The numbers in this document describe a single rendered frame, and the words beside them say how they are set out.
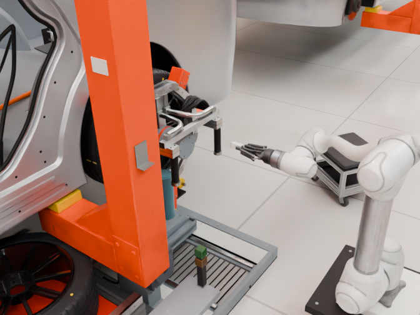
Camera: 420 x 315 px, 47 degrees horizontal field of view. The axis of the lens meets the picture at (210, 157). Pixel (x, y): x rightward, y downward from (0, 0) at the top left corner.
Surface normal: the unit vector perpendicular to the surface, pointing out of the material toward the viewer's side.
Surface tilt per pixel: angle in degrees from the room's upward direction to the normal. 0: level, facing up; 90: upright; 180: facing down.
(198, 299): 0
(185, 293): 0
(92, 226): 90
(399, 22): 90
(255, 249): 0
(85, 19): 90
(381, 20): 90
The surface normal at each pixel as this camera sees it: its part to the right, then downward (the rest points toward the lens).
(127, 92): 0.81, 0.29
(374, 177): -0.71, 0.33
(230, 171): -0.02, -0.86
